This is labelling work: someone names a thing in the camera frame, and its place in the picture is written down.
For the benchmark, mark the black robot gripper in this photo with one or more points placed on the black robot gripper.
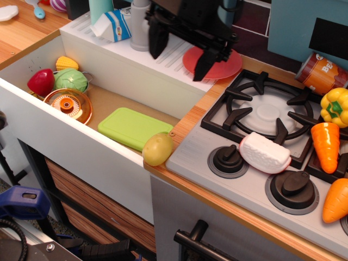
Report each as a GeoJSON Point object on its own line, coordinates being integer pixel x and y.
{"type": "Point", "coordinates": [196, 22]}

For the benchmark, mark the yellow toy potato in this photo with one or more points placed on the yellow toy potato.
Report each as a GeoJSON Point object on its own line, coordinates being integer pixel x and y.
{"type": "Point", "coordinates": [157, 149]}

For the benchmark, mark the red plastic plate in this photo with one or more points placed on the red plastic plate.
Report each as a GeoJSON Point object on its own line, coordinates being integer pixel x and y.
{"type": "Point", "coordinates": [219, 70]}

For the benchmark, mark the grey toy faucet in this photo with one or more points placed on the grey toy faucet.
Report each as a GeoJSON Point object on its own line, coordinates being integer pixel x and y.
{"type": "Point", "coordinates": [139, 25]}

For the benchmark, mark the blue white milk carton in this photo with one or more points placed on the blue white milk carton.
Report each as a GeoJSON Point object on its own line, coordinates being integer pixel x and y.
{"type": "Point", "coordinates": [114, 25]}

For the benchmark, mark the black stove burner grate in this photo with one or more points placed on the black stove burner grate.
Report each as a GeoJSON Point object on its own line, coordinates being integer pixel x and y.
{"type": "Point", "coordinates": [278, 111]}

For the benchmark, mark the green plastic cutting board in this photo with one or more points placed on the green plastic cutting board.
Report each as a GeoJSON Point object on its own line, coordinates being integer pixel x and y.
{"type": "Point", "coordinates": [132, 128]}

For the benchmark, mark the grey toy stovetop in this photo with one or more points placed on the grey toy stovetop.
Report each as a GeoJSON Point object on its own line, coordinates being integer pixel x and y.
{"type": "Point", "coordinates": [189, 160]}

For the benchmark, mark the white sink basin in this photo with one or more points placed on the white sink basin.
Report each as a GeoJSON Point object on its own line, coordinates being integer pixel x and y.
{"type": "Point", "coordinates": [123, 77]}

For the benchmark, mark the green toy cabbage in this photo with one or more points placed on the green toy cabbage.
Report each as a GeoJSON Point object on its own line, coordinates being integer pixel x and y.
{"type": "Point", "coordinates": [71, 79]}

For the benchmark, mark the yellow toy corn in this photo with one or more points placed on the yellow toy corn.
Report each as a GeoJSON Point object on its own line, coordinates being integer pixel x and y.
{"type": "Point", "coordinates": [64, 62]}

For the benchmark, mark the orange transparent pot lid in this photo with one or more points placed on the orange transparent pot lid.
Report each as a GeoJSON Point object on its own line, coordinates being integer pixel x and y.
{"type": "Point", "coordinates": [72, 103]}

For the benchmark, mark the black left stove knob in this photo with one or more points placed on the black left stove knob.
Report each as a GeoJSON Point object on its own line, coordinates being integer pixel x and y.
{"type": "Point", "coordinates": [227, 162]}

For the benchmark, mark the black stove knob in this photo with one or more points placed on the black stove knob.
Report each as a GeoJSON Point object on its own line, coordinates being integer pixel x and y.
{"type": "Point", "coordinates": [227, 162]}
{"type": "Point", "coordinates": [292, 192]}

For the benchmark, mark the white toy bread slice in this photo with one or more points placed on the white toy bread slice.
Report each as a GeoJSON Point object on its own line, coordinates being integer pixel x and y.
{"type": "Point", "coordinates": [263, 154]}

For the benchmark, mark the striped pink white ball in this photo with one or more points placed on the striped pink white ball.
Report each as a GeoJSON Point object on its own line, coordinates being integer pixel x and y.
{"type": "Point", "coordinates": [58, 5]}

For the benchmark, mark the orange toy beans can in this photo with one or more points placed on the orange toy beans can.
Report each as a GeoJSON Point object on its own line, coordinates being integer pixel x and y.
{"type": "Point", "coordinates": [321, 75]}

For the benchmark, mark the red toy pepper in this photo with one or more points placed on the red toy pepper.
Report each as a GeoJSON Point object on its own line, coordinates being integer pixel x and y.
{"type": "Point", "coordinates": [42, 82]}

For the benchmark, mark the blue toy spoon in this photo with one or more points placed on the blue toy spoon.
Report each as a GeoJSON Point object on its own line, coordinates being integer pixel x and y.
{"type": "Point", "coordinates": [38, 11]}

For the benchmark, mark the yellow toy bell pepper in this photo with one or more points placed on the yellow toy bell pepper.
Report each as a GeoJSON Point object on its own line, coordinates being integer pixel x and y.
{"type": "Point", "coordinates": [334, 107]}

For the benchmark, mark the upper orange toy carrot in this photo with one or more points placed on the upper orange toy carrot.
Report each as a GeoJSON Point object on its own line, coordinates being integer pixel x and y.
{"type": "Point", "coordinates": [326, 142]}

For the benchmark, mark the orange toy carrot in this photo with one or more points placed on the orange toy carrot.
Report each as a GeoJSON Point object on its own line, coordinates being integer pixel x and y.
{"type": "Point", "coordinates": [335, 204]}
{"type": "Point", "coordinates": [326, 142]}

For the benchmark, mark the white toy food piece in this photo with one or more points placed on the white toy food piece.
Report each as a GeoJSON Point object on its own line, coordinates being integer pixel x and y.
{"type": "Point", "coordinates": [8, 12]}

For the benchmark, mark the black right stove knob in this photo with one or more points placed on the black right stove knob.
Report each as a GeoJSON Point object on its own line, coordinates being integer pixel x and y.
{"type": "Point", "coordinates": [292, 192]}

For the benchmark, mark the lower orange toy carrot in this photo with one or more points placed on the lower orange toy carrot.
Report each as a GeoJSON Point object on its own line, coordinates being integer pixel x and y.
{"type": "Point", "coordinates": [335, 204]}

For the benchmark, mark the blue clamp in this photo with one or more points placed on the blue clamp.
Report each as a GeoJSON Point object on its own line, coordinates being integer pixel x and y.
{"type": "Point", "coordinates": [24, 203]}

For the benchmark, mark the black oven door handle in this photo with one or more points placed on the black oven door handle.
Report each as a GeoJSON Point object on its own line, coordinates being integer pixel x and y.
{"type": "Point", "coordinates": [193, 248]}

